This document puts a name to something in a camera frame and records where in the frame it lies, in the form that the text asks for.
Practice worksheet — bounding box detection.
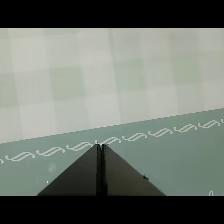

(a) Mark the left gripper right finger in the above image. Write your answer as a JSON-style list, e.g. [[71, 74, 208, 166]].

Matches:
[[100, 143, 167, 197]]

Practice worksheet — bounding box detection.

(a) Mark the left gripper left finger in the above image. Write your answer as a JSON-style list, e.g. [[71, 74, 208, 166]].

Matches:
[[36, 143, 101, 197]]

